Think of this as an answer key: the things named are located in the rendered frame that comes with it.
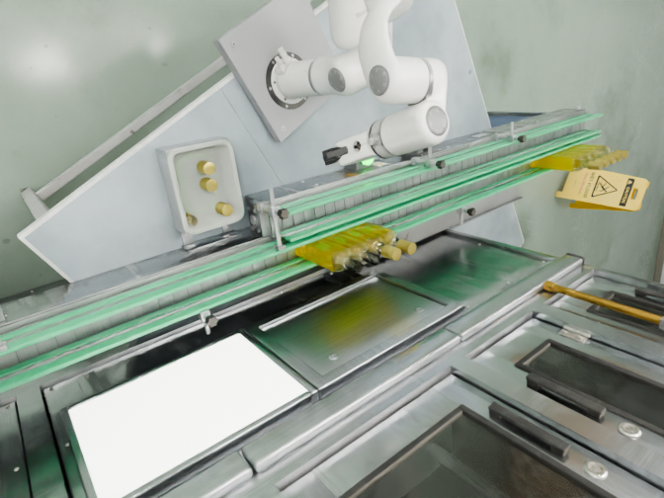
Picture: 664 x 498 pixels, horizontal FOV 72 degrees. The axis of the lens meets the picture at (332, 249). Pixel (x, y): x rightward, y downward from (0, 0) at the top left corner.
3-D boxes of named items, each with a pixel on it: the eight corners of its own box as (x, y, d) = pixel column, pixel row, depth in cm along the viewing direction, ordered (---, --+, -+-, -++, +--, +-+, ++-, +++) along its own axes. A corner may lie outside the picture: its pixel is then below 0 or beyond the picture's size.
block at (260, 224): (249, 233, 133) (261, 238, 128) (243, 202, 129) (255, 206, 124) (260, 229, 135) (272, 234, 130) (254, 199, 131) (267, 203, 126)
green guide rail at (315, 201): (272, 210, 128) (287, 216, 121) (271, 207, 127) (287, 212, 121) (585, 115, 221) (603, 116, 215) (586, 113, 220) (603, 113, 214)
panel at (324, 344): (62, 420, 98) (98, 534, 72) (58, 409, 97) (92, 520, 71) (376, 277, 146) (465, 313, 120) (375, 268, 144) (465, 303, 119)
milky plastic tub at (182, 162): (175, 230, 126) (186, 237, 119) (154, 147, 117) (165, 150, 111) (232, 213, 135) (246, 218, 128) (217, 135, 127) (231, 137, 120)
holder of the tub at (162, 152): (179, 247, 128) (190, 254, 122) (155, 147, 118) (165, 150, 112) (235, 229, 137) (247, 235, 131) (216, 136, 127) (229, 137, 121)
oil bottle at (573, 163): (530, 167, 203) (597, 174, 181) (531, 154, 201) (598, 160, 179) (537, 164, 206) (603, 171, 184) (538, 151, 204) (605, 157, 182)
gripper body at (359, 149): (373, 162, 84) (338, 172, 93) (412, 152, 90) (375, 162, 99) (363, 122, 83) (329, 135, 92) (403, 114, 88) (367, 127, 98)
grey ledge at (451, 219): (338, 261, 160) (360, 270, 152) (336, 237, 157) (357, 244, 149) (501, 194, 211) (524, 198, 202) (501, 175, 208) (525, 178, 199)
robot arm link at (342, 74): (300, 65, 116) (342, 58, 105) (336, 47, 123) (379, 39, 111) (313, 103, 121) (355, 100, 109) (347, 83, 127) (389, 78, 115)
